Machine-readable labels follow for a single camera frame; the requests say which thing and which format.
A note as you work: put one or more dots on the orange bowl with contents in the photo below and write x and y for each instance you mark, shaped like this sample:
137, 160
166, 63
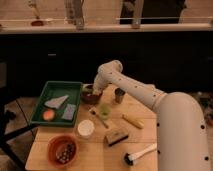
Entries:
62, 151

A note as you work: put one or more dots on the dark purple bowl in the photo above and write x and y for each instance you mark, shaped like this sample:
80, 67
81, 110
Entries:
90, 98

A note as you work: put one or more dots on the black and tan block sponge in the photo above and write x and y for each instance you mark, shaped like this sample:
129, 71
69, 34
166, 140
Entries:
115, 136

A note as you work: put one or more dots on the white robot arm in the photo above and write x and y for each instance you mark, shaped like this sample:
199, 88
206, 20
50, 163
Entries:
181, 132

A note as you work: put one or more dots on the grey square cloth piece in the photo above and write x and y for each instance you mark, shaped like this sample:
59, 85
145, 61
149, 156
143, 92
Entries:
69, 112

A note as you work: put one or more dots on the green handled small brush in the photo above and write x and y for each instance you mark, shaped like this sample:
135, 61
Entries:
101, 112

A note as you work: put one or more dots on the green plastic tray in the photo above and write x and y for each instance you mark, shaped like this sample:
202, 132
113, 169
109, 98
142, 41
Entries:
54, 89

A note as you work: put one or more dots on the white handled dish brush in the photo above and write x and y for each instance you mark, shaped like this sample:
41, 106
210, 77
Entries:
130, 159

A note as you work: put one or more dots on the small red dish on counter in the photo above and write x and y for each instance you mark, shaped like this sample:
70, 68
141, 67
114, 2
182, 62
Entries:
37, 23

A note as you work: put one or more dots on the small metal cup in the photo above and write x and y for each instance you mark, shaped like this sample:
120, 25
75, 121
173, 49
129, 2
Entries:
119, 95

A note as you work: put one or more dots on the orange peach fruit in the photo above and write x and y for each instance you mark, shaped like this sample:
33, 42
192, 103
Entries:
49, 115

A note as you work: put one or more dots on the grey triangular cloth piece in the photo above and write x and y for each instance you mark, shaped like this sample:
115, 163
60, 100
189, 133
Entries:
56, 102

